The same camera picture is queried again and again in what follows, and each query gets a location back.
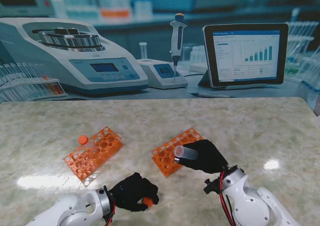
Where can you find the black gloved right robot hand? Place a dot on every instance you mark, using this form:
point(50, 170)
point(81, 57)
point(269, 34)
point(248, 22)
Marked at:
point(207, 158)

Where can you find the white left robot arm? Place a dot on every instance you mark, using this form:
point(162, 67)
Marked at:
point(75, 211)

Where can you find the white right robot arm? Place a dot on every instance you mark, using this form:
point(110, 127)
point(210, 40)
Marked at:
point(252, 201)

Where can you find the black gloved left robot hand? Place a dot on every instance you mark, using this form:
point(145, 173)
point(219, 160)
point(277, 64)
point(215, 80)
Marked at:
point(130, 193)

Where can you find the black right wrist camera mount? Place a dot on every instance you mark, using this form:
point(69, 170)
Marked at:
point(211, 186)

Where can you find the printed laboratory backdrop poster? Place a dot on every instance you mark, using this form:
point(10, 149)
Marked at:
point(160, 35)

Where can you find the orange plastic test tube rack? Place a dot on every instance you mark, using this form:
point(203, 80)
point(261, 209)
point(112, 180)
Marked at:
point(75, 166)
point(160, 164)

